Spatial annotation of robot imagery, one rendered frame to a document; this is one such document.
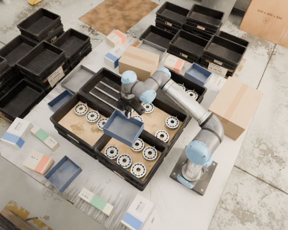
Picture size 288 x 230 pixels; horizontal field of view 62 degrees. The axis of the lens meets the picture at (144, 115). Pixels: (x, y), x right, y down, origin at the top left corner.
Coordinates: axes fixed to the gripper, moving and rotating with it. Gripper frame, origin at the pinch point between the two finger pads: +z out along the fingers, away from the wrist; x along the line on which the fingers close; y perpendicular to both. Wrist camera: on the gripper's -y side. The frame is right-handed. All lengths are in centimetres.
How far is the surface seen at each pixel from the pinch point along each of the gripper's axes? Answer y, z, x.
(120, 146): 1.8, 30.4, 6.4
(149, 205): -35, 36, 28
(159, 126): -12.8, 27.8, -22.3
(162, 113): -9.2, 26.8, -33.3
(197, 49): 10, 60, -165
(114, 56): 59, 28, -65
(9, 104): 142, 86, 7
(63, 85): 77, 36, -17
